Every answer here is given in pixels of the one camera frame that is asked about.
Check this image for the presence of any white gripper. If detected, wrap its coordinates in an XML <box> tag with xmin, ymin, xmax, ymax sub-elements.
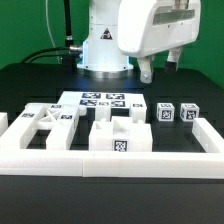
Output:
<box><xmin>118</xmin><ymin>0</ymin><xmax>201</xmax><ymax>83</ymax></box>

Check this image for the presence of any white chair seat part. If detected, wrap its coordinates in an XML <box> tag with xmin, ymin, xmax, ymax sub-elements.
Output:
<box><xmin>89</xmin><ymin>116</ymin><xmax>153</xmax><ymax>152</ymax></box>

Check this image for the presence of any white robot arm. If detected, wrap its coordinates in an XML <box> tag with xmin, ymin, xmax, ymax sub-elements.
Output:
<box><xmin>78</xmin><ymin>0</ymin><xmax>201</xmax><ymax>83</ymax></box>

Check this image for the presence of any white chair back part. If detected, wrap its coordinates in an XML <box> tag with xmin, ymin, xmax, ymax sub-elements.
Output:
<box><xmin>0</xmin><ymin>103</ymin><xmax>87</xmax><ymax>150</ymax></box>

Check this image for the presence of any white tagged cube left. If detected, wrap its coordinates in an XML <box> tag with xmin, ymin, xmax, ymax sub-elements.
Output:
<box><xmin>157</xmin><ymin>103</ymin><xmax>175</xmax><ymax>121</ymax></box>

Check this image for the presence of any white tagged cube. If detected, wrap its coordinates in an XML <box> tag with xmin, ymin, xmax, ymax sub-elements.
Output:
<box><xmin>180</xmin><ymin>103</ymin><xmax>200</xmax><ymax>122</ymax></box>
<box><xmin>157</xmin><ymin>103</ymin><xmax>175</xmax><ymax>121</ymax></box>

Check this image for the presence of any white tagged cube right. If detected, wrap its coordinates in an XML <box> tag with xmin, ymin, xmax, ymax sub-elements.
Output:
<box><xmin>180</xmin><ymin>103</ymin><xmax>200</xmax><ymax>122</ymax></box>

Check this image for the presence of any white block at left edge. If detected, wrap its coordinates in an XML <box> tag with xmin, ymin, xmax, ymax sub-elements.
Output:
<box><xmin>0</xmin><ymin>112</ymin><xmax>8</xmax><ymax>137</ymax></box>

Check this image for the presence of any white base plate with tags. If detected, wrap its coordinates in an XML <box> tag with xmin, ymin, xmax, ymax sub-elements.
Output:
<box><xmin>58</xmin><ymin>91</ymin><xmax>146</xmax><ymax>109</ymax></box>

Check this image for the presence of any black cable bundle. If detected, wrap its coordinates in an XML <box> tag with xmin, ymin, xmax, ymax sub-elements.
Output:
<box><xmin>20</xmin><ymin>0</ymin><xmax>84</xmax><ymax>64</ymax></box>

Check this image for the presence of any white U-shaped fence frame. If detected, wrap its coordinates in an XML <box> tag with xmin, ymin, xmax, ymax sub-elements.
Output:
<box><xmin>0</xmin><ymin>117</ymin><xmax>224</xmax><ymax>179</ymax></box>

